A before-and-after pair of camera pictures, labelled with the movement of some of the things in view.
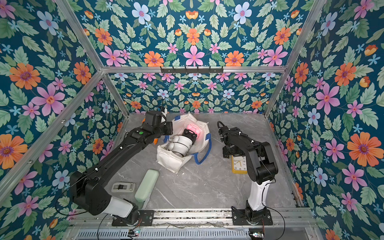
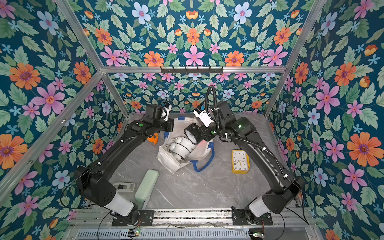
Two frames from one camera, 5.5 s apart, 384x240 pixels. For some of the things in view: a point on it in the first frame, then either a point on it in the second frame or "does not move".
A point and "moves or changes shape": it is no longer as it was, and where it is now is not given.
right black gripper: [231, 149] to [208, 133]
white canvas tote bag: [175, 163] moves or changes shape
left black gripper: [169, 126] does not move
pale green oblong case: [146, 185] does not move
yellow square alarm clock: [238, 163] does not move
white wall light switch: [123, 187] does not move
